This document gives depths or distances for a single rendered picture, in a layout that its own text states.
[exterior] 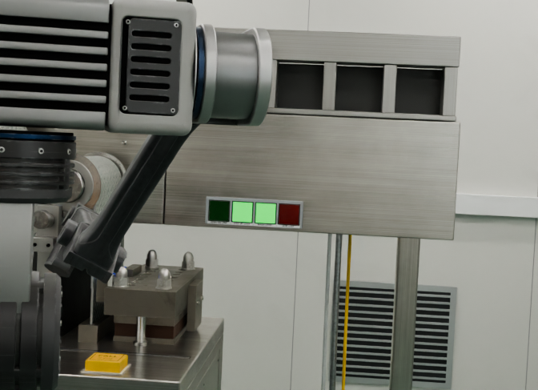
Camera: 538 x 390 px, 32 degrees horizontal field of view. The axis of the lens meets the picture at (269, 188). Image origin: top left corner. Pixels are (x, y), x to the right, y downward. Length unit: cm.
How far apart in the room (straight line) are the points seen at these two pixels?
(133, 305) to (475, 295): 295
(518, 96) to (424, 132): 243
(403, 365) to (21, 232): 168
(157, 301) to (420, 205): 73
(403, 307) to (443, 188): 38
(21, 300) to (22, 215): 10
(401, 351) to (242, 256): 227
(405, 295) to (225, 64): 156
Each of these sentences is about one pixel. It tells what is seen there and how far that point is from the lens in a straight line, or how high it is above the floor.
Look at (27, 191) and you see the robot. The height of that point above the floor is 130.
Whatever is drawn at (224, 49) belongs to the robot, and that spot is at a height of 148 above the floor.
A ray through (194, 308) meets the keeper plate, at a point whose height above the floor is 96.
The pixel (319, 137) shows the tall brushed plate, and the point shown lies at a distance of 237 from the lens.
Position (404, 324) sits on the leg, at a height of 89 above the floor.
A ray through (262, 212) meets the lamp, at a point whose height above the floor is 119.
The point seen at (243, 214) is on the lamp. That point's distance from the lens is 238.
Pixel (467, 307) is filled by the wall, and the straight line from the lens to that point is 481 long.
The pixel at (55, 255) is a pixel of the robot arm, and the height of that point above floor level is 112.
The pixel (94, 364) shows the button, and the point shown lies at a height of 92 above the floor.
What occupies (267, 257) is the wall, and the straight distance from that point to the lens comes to 475.
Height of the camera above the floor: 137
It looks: 3 degrees down
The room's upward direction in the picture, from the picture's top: 3 degrees clockwise
